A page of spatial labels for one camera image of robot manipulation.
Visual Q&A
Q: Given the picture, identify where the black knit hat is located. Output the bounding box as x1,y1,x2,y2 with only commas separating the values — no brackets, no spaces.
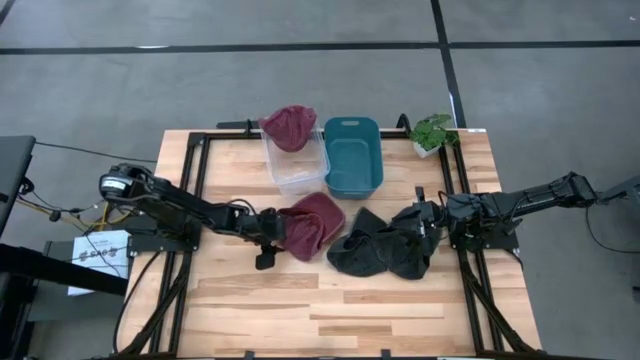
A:
326,207,396,278
374,202,444,281

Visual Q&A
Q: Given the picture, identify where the maroon knit hat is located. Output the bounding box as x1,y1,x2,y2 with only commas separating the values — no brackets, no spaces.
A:
258,104,319,154
277,191,347,263

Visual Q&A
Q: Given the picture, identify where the clear plastic bin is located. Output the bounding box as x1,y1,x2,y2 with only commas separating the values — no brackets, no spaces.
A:
261,127,331,196

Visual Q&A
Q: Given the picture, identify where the small potted green plant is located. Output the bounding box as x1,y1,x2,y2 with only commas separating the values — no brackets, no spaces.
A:
408,113,459,160

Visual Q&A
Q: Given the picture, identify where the teal plastic bin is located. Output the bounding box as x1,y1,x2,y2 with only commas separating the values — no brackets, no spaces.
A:
323,116,385,200

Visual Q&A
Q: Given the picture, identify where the white printed paper sheet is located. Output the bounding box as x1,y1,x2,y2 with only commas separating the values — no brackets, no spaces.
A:
67,229,132,297

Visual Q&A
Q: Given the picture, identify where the grey metal stand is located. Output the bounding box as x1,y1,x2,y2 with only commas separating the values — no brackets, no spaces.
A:
594,174,640,206

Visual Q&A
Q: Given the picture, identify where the black beam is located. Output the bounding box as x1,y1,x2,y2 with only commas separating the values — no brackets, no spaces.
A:
0,243,129,360

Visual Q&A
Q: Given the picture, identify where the black desk panel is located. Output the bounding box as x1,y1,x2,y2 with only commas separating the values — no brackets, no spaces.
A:
0,134,37,236

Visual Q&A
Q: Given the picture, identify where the black aluminium table frame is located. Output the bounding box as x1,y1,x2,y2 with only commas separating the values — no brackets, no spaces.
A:
117,113,546,360

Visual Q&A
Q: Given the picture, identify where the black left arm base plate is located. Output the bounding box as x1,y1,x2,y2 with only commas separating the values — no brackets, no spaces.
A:
128,233,201,258

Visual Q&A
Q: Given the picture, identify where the black looped cable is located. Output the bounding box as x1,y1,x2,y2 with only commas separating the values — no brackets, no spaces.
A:
584,202,640,255

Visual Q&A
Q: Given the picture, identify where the yellow cable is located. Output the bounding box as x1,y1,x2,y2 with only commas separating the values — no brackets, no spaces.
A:
17,192,136,234

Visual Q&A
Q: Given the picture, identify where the thin black floor cable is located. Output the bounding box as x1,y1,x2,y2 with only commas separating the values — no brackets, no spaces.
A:
34,141,159,164

